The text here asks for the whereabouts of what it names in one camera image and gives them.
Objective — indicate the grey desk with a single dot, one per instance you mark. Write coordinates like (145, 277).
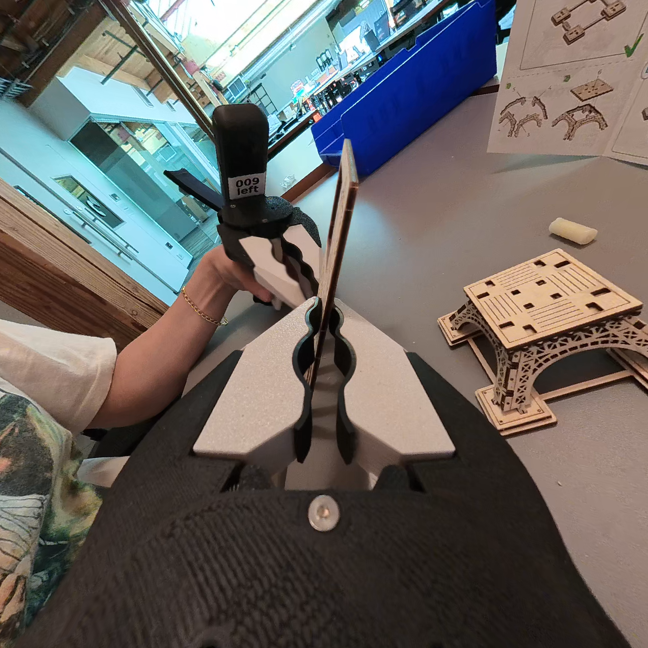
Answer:
(430, 212)

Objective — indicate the wooden parts sheet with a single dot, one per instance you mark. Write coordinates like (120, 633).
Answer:
(339, 228)

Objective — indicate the paper instruction sheet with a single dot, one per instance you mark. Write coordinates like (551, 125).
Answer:
(557, 50)

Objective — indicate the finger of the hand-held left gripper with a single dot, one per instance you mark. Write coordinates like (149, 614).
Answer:
(268, 273)
(310, 258)

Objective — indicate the person's left hand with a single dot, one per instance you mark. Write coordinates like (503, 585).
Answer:
(217, 276)

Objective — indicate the person's left forearm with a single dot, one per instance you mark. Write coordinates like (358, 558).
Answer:
(152, 364)

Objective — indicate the printed white shirt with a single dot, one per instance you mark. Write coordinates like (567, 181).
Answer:
(45, 364)

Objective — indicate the wooden post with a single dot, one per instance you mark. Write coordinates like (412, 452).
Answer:
(162, 60)

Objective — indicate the wooden railing beam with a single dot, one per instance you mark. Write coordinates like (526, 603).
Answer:
(76, 263)

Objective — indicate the pale wax stick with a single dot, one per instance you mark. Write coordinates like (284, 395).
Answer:
(572, 230)

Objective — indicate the wooden tower base model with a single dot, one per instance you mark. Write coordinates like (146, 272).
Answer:
(546, 293)

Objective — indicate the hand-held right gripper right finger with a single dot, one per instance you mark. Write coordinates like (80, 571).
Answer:
(395, 400)

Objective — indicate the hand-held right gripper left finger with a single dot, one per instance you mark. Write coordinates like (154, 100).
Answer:
(253, 400)

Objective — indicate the blue storage bin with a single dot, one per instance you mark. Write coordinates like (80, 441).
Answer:
(329, 136)
(430, 91)

